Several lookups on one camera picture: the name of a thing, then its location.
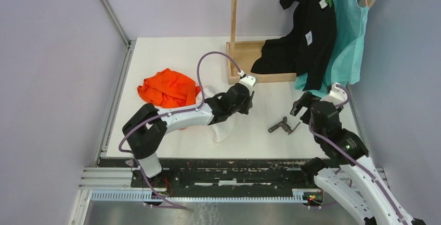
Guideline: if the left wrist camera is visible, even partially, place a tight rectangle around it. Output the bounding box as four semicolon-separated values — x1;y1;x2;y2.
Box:
239;74;257;88

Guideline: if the white cable duct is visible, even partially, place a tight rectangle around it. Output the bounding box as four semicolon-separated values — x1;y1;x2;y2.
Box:
90;189;311;204

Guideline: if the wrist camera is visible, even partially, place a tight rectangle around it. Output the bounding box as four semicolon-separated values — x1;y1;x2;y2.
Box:
325;83;349;109
239;74;257;88

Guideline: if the black t-shirt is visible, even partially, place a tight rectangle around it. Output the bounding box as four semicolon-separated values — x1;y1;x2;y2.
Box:
251;0;337;90

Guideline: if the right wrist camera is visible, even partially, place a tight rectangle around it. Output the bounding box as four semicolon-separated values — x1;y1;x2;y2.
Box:
325;83;349;109

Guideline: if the white bucket hat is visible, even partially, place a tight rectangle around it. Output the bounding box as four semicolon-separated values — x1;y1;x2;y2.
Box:
201;86;236;143

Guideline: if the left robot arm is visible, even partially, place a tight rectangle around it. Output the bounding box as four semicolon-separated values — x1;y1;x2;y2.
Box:
122;83;254;187

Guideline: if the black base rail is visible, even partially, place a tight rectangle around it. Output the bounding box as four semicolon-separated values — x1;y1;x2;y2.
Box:
96;157;345;198

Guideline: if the teal garment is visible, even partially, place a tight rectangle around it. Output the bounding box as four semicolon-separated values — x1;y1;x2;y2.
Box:
294;0;369;97

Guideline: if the wooden clothes rack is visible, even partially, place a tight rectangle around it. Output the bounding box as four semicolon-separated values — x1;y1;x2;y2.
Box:
226;0;297;83

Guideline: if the orange cloth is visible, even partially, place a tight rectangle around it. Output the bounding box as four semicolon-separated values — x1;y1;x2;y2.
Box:
137;68;201;109

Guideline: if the aluminium frame rail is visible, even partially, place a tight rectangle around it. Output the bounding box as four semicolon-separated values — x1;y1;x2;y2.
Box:
67;38;150;224

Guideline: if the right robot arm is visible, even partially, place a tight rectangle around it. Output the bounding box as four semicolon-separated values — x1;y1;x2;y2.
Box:
290;91;425;224

